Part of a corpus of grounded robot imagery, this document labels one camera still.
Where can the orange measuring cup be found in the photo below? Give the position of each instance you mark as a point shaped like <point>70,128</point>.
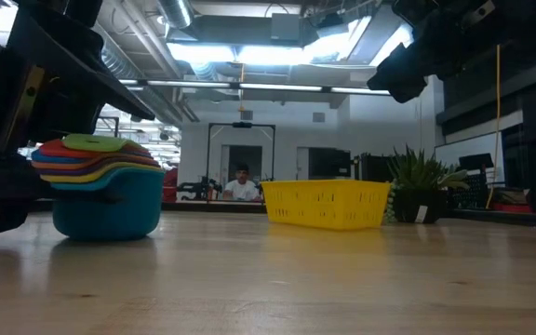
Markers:
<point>58,164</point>

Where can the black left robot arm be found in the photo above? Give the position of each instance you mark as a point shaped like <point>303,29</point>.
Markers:
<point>63,11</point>

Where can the potted succulent plant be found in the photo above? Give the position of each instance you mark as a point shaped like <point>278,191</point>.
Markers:
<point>417,205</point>

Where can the round silver air duct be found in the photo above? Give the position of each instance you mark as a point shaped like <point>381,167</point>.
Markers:
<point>177,11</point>

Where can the red measuring cup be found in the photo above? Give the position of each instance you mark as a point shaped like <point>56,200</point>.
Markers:
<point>56,150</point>

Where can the purple measuring cup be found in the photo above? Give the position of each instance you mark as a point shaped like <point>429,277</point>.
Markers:
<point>63,171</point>

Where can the bright ceiling light panel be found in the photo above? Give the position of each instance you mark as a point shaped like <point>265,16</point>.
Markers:
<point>203,52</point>

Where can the yellow measuring cup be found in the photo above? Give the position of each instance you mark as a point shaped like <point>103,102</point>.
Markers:
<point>70,178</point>

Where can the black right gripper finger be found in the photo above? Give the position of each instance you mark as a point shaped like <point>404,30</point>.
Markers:
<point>400,74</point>

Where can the green measuring cup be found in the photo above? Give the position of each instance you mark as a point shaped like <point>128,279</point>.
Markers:
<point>93,142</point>

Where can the yellow plastic basket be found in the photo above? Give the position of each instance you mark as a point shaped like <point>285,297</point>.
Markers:
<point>324,205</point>

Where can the black background robot arm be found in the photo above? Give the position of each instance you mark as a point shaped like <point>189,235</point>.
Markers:
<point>198,188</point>

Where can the red chair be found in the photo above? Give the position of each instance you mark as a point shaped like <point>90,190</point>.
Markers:
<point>171,183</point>

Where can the grey ceiling box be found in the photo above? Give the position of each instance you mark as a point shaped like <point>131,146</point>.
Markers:
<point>285,27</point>

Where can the black pegboard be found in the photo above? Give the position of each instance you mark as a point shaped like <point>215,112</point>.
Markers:
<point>475,188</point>

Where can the person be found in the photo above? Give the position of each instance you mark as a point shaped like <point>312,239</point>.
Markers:
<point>242,188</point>

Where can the black rig frame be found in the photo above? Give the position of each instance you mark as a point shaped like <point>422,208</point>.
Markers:
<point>117,126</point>
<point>242,124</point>

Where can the red crate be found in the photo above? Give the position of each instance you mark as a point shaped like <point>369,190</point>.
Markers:
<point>512,207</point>

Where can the small black monitor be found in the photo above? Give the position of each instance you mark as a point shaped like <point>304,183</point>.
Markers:
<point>476,162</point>

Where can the teal measuring cup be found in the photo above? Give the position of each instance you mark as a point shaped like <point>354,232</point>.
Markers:
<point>110,214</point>

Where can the long linear ceiling light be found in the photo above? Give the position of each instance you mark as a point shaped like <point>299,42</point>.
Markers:
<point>277,87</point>

